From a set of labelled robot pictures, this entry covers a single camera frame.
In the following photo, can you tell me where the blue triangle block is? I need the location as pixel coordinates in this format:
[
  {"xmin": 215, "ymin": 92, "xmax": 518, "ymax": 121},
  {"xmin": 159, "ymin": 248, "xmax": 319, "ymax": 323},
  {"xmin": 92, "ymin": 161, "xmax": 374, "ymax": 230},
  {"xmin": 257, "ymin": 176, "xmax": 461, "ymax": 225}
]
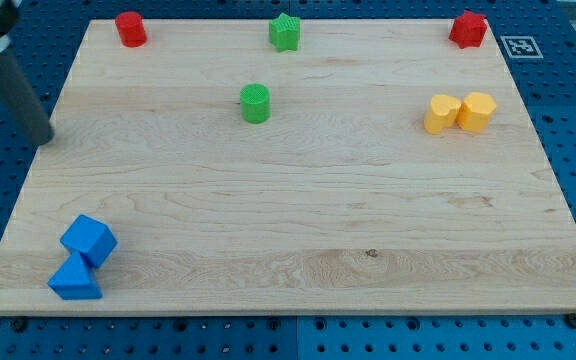
[{"xmin": 47, "ymin": 251, "xmax": 102, "ymax": 300}]

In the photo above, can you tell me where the green cylinder block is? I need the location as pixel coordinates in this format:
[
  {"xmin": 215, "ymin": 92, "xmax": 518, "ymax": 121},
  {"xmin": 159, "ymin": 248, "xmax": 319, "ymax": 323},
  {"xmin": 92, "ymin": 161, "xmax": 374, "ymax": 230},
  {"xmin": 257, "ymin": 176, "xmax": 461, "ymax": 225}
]
[{"xmin": 240, "ymin": 83, "xmax": 271, "ymax": 124}]

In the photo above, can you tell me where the wooden board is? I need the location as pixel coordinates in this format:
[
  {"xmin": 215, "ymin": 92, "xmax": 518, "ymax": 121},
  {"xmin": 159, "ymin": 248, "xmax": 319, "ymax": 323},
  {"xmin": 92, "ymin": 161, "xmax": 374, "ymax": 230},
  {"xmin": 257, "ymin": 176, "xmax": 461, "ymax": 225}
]
[{"xmin": 0, "ymin": 19, "xmax": 576, "ymax": 317}]

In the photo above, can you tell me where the green star block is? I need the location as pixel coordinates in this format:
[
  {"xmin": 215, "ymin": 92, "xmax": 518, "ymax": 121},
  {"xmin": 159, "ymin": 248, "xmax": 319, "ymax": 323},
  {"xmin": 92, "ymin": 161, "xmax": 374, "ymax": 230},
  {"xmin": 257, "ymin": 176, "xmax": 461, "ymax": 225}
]
[{"xmin": 269, "ymin": 13, "xmax": 301, "ymax": 52}]

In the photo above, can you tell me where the yellow heart block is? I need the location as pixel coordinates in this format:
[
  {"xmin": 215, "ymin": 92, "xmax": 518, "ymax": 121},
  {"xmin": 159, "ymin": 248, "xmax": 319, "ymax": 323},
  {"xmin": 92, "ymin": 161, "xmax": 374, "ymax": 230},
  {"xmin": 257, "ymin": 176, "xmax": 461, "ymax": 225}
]
[{"xmin": 423, "ymin": 94, "xmax": 462, "ymax": 134}]

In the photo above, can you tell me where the yellow hexagon block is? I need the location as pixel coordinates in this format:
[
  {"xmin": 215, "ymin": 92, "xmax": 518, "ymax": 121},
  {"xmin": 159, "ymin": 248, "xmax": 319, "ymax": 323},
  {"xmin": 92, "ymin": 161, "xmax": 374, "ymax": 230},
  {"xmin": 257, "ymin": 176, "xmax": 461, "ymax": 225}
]
[{"xmin": 456, "ymin": 92, "xmax": 497, "ymax": 133}]

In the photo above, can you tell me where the blue cube block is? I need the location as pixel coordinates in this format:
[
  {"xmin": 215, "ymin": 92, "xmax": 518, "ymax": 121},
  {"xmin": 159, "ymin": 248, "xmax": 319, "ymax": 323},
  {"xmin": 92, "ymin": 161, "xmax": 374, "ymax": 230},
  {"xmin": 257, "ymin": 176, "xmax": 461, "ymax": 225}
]
[{"xmin": 60, "ymin": 214, "xmax": 117, "ymax": 268}]

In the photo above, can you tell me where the red cylinder block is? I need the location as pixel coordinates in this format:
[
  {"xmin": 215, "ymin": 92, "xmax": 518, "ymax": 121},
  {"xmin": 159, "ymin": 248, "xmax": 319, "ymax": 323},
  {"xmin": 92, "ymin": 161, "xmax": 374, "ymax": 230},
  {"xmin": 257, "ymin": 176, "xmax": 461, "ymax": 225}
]
[{"xmin": 115, "ymin": 11, "xmax": 147, "ymax": 47}]

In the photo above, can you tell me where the white fiducial marker tag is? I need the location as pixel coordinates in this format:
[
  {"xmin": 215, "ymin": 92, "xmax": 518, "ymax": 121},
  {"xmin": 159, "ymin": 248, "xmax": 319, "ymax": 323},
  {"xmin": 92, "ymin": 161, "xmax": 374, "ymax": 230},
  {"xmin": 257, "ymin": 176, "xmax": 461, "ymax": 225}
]
[{"xmin": 501, "ymin": 35, "xmax": 543, "ymax": 59}]

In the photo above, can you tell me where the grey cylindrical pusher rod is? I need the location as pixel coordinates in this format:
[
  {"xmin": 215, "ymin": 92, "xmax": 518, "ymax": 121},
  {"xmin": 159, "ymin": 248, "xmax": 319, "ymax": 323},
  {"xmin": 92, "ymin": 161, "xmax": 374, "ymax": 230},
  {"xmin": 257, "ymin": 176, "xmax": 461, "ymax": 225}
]
[{"xmin": 0, "ymin": 48, "xmax": 54, "ymax": 146}]

